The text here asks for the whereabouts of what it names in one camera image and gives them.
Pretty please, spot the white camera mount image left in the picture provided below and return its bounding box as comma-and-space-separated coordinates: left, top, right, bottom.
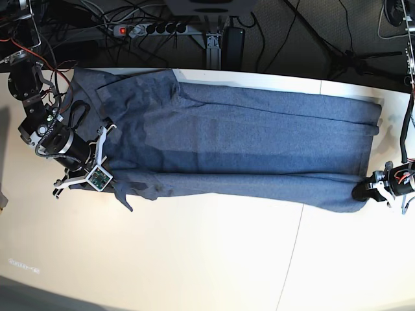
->
53, 123, 116, 199

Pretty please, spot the white cable on floor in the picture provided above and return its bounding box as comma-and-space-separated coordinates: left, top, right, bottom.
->
377, 0, 415, 40

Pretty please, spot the white power strip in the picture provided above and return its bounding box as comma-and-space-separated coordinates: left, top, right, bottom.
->
112, 22, 189, 39

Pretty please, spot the black power adapter brick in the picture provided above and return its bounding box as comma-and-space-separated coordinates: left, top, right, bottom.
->
222, 27, 245, 71

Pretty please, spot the aluminium frame post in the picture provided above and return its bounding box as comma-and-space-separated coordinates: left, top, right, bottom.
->
204, 16, 224, 70

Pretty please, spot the grey object at table edge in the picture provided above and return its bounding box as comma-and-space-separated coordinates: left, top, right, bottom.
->
0, 192, 8, 211

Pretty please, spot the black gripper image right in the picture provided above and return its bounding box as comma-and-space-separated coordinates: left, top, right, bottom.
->
351, 163, 414, 202

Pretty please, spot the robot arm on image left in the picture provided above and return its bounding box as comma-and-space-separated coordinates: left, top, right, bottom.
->
1, 1, 92, 171

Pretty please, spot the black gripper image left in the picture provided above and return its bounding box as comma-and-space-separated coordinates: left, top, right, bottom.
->
51, 129, 92, 170

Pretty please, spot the grey base camera housing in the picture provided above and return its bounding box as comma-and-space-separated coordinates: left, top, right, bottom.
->
164, 0, 257, 16

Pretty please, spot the blue T-shirt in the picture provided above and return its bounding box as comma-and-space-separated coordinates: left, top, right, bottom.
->
71, 68, 382, 213

